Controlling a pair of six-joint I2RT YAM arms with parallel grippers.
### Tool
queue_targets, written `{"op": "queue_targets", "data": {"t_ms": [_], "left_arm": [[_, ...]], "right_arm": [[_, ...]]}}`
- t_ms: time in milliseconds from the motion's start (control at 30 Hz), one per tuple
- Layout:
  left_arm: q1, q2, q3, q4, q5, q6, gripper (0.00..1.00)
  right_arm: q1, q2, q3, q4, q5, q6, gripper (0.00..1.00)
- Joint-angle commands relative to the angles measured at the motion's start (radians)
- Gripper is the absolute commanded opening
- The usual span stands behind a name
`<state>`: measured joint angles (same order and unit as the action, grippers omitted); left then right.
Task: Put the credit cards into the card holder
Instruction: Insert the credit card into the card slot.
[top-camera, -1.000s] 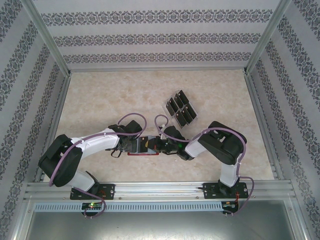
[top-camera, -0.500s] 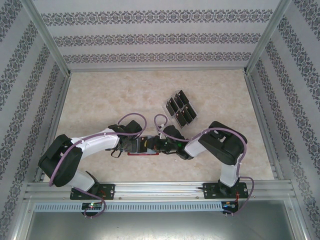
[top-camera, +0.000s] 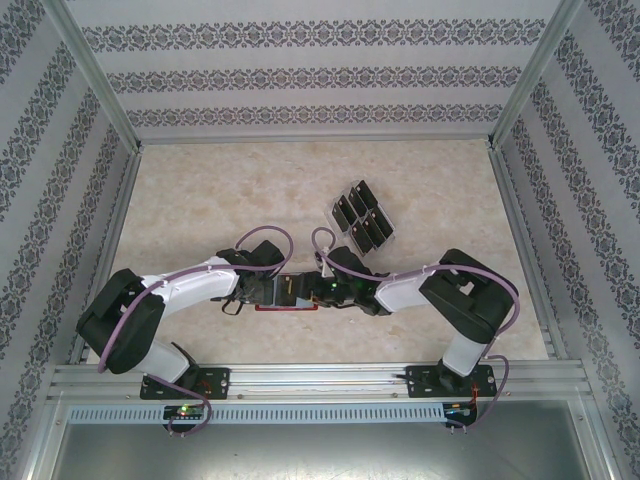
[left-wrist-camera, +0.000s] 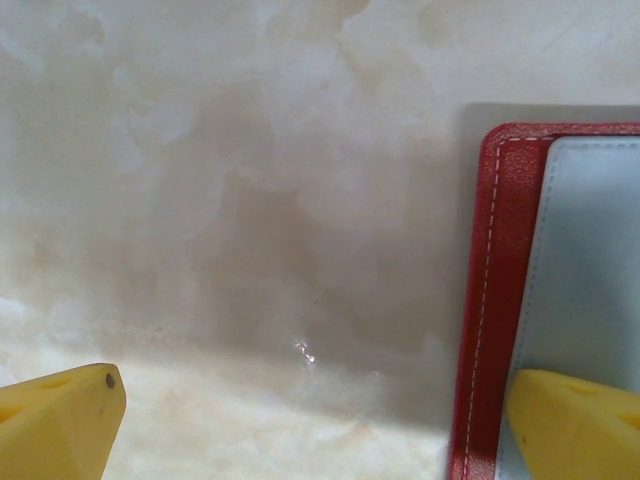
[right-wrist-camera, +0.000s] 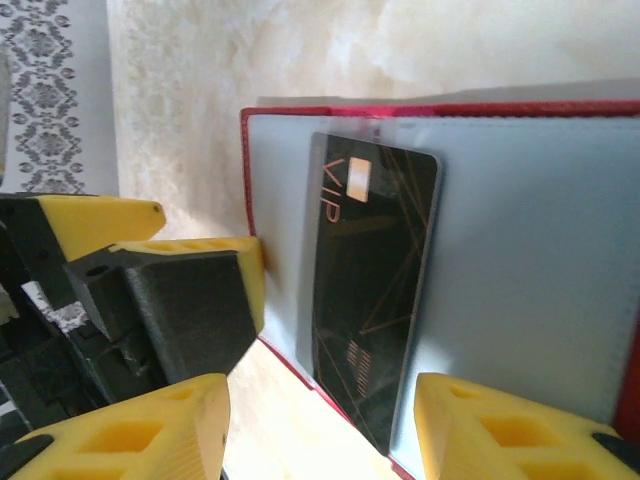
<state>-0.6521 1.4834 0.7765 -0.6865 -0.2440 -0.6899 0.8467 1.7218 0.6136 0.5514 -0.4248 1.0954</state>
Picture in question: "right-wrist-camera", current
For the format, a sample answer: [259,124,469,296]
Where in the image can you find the red card holder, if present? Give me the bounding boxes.
[239,99,640,480]

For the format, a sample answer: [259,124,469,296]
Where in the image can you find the black VIP card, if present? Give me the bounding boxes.
[294,130,444,456]

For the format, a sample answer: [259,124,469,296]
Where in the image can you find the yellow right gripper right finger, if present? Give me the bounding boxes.
[414,372,640,480]

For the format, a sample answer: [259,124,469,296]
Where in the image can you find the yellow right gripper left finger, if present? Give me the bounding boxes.
[0,372,231,480]

